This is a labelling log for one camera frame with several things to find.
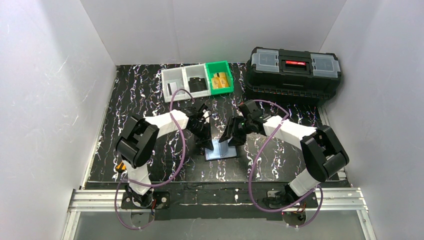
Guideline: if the black card holder wallet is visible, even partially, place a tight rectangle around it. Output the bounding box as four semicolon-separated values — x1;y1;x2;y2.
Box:
204;139;239;162

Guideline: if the silver card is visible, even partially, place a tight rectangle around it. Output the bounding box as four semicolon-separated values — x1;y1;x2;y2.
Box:
166;81;180;96
218;140;229;158

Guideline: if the tan credit card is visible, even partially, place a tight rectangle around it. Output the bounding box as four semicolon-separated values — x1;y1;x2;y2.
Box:
211;73;222;90

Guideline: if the gold card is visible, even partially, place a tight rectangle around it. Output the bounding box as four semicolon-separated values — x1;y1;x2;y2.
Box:
218;72;229;88

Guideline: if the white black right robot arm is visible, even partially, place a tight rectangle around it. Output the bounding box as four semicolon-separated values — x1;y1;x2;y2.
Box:
219;100;350;203

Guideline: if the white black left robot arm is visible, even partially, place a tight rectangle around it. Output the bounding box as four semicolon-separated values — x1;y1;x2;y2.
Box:
115;104;214;208

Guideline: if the silver card in bin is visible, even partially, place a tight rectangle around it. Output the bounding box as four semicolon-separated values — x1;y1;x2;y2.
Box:
166;81;180;96

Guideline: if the black marbled table mat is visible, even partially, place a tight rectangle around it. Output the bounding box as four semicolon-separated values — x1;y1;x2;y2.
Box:
85;63;305;189

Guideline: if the white middle plastic bin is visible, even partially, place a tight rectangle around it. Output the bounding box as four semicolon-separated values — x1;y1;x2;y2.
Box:
183;63;211;98

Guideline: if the white plastic bin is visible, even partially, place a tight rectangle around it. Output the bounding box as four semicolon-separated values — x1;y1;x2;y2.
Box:
161;67;185;103
183;63;211;98

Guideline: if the green plastic bin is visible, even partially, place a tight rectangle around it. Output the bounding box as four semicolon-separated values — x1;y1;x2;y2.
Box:
205;60;234;95

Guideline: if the black plastic toolbox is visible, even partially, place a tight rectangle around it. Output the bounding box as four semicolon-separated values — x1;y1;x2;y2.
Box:
243;46;342;107

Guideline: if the white left plastic bin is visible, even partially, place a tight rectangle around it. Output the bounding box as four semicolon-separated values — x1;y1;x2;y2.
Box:
161;67;185;103

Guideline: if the orange pen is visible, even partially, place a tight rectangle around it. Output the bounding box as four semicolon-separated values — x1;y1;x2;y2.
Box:
115;161;127;173

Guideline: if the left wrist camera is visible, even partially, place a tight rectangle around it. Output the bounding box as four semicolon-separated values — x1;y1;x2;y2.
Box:
192;103;211;122

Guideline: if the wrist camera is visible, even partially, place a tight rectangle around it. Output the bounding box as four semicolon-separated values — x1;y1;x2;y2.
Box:
192;103;211;122
238;100;263;118

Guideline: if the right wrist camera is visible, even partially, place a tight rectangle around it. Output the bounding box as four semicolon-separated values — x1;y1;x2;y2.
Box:
238;100;263;118

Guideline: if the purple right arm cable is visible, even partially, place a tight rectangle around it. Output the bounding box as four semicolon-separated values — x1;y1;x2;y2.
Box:
243;99;324;228

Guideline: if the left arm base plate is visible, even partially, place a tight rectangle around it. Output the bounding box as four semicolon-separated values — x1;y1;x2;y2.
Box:
120;191;171;210

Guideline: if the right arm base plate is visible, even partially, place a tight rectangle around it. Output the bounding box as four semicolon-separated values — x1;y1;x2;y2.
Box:
261;190;320;210

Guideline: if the aluminium frame rail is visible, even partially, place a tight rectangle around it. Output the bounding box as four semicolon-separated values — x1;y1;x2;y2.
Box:
62;185;376;240

